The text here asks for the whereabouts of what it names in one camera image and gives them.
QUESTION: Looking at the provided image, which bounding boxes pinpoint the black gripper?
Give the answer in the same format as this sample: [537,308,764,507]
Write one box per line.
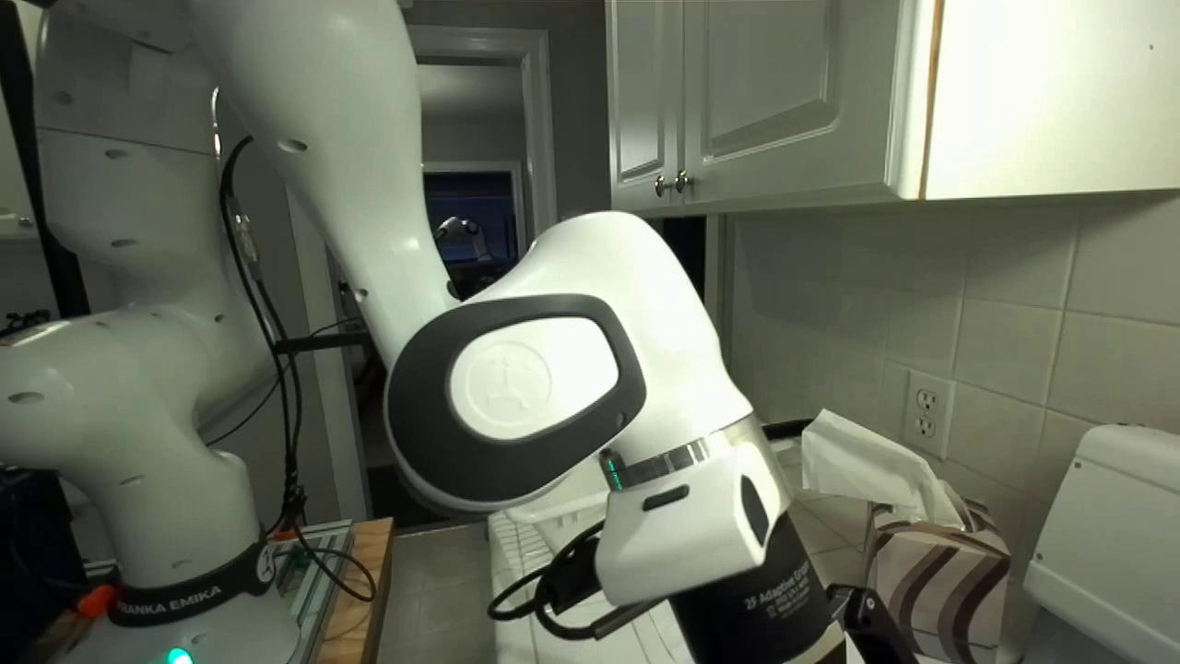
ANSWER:
[665,511,922,664]

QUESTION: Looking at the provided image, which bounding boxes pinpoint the brown striped fabric bag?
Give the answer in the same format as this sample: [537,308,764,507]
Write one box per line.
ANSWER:
[857,511,1014,664]

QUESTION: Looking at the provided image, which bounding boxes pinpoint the white gas stove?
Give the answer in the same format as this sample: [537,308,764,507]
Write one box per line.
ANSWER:
[1018,420,1180,664]

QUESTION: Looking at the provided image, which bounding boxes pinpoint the white upper cabinets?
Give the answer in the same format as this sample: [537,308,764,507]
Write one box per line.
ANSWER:
[596,0,1180,221]

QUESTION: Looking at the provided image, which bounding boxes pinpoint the white wall outlet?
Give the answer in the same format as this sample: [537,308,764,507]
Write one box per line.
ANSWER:
[902,368,960,461]

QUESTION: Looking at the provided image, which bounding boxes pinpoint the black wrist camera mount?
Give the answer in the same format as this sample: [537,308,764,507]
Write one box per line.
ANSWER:
[487,521,655,644]

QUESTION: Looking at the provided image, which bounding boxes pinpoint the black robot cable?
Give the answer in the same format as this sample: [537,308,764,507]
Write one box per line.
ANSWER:
[216,131,383,608]

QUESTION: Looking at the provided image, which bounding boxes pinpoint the red clamp handle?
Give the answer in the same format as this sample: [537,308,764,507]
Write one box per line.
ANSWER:
[69,577,120,627]

